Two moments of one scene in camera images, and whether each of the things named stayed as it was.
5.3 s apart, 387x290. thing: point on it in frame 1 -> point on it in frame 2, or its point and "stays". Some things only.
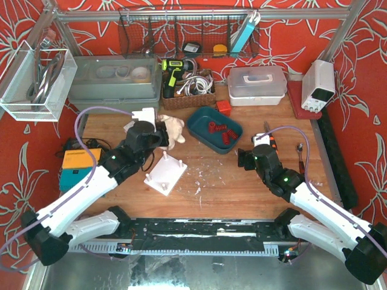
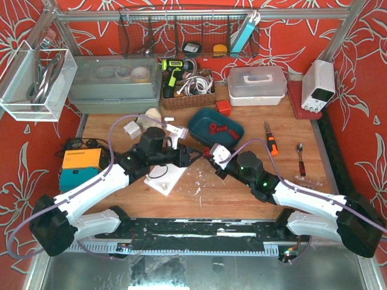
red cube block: (224, 107) stays
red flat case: (294, 89) stays
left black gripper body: (164, 138) -> (185, 155)
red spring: (211, 127) stays
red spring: (221, 127) stays
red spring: (231, 133) stays
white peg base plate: (167, 176) stays
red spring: (225, 138) -> (206, 151)
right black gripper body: (243, 158) -> (220, 171)
